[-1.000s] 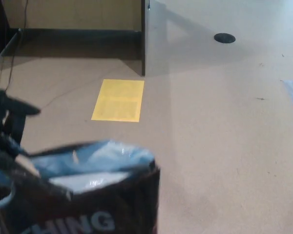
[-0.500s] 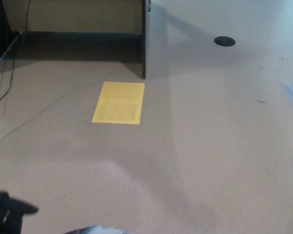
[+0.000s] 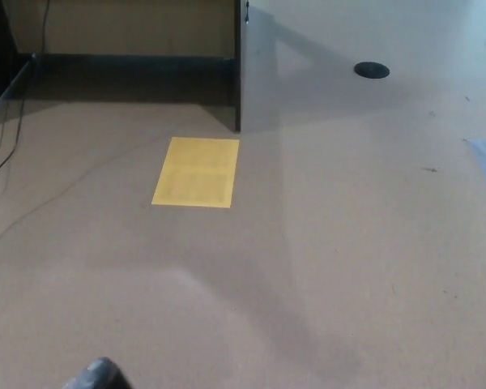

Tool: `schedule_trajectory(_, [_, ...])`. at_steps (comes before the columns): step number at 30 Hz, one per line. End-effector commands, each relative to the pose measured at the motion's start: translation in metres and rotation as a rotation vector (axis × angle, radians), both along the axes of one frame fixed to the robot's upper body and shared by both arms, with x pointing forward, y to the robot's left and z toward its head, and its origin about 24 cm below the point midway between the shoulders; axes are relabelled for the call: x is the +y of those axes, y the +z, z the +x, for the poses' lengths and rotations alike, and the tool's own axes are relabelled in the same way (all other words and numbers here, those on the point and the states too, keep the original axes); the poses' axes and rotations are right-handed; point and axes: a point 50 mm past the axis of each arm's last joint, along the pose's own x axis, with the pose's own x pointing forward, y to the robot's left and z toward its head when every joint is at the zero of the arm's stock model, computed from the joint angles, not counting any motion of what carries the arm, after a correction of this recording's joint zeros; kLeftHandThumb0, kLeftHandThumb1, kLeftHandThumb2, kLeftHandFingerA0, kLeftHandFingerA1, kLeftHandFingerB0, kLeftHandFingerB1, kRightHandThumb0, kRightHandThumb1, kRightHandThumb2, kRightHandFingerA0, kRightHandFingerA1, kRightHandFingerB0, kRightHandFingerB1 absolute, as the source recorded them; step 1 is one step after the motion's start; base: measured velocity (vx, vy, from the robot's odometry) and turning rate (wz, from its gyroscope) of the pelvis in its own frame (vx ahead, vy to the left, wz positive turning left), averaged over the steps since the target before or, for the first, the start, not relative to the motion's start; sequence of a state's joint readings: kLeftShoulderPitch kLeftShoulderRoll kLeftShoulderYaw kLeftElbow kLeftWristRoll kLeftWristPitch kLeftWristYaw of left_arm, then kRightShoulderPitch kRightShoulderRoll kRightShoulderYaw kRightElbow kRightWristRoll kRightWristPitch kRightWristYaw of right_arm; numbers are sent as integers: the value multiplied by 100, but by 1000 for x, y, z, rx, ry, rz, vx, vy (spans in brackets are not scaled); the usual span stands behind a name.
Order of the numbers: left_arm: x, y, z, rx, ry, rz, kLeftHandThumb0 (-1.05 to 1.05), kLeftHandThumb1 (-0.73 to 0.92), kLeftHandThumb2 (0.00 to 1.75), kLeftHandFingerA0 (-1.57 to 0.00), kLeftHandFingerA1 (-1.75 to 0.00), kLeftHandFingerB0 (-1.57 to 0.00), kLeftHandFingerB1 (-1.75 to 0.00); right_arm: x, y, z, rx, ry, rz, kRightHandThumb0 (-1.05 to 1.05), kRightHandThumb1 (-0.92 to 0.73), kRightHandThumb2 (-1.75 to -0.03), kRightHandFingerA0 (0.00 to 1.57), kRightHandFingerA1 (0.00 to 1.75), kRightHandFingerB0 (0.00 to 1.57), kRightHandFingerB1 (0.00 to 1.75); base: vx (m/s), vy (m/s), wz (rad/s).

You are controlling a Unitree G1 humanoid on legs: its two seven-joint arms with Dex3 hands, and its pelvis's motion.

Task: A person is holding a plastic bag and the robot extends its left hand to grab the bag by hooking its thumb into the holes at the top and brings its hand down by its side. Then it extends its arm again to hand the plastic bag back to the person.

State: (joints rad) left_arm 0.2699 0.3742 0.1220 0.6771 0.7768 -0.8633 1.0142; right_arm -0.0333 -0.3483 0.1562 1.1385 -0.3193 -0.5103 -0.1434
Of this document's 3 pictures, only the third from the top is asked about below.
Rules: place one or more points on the black printed plastic bag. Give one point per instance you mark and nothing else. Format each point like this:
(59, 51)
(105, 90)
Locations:
(99, 374)

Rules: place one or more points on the yellow rectangular floor sheet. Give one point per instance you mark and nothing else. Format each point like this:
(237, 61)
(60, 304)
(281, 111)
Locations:
(195, 174)

